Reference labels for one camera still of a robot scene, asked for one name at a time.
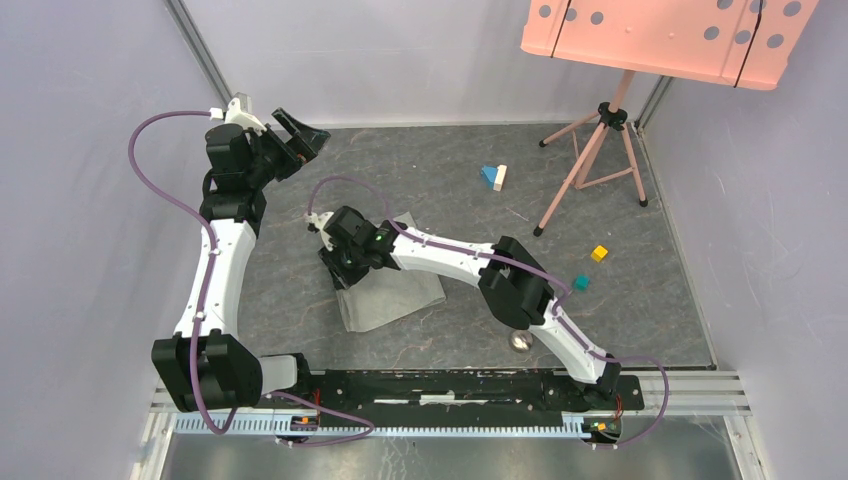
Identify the teal cube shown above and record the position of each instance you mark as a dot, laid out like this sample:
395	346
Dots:
581	282

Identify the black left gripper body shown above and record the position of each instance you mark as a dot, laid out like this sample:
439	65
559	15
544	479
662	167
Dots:
270	158

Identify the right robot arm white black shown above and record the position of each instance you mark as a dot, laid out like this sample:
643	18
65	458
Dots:
516	289

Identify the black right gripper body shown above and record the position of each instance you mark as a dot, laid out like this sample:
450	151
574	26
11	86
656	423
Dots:
344	262

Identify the grey cloth napkin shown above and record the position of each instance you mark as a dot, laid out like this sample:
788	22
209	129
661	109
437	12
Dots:
381	296

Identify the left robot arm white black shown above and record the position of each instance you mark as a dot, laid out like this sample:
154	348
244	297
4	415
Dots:
203	366

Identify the pink music stand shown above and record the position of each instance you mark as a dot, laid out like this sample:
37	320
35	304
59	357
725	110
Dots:
741	44

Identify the yellow cube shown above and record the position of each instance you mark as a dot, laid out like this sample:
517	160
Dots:
599	253

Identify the silver spoon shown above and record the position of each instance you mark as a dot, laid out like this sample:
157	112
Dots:
521	341

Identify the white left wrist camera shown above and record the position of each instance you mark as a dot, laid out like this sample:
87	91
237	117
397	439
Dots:
239	112

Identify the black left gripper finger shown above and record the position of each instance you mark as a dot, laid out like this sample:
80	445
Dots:
298	151
295	127

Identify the blue and white block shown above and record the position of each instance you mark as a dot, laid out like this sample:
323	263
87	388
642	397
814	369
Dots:
494	177

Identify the white slotted cable duct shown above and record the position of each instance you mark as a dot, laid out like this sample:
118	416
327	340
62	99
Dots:
283	425

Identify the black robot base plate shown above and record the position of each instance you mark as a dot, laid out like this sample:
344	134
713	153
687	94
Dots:
461	398

